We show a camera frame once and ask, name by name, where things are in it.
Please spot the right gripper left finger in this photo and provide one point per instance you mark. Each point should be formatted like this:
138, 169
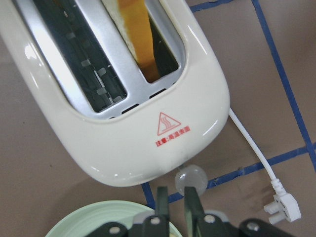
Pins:
144, 224

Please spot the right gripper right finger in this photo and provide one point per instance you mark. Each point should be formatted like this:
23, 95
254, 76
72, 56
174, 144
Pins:
216, 224

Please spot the cream white toaster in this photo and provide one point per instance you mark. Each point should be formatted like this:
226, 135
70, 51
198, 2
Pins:
121, 127

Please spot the toast slice in toaster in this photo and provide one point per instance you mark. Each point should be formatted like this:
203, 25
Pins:
132, 21

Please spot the green plate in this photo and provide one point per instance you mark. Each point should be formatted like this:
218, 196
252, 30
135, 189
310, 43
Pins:
87, 219

